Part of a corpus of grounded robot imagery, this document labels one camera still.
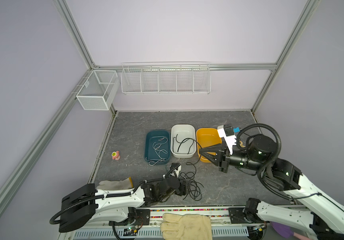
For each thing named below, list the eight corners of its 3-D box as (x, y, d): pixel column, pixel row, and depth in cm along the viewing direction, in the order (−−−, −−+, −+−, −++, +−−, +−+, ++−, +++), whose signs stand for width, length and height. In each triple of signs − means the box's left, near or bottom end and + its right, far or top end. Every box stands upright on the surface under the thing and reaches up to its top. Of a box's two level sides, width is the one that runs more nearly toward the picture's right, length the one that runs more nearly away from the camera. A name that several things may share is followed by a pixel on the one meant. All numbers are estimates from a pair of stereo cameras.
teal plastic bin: (143, 169, 92) (140, 164, 87) (148, 136, 108) (146, 130, 103) (169, 169, 92) (168, 164, 87) (170, 136, 108) (170, 130, 103)
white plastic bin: (170, 159, 97) (169, 153, 91) (171, 130, 112) (171, 124, 107) (197, 158, 97) (198, 153, 91) (194, 130, 112) (195, 124, 106)
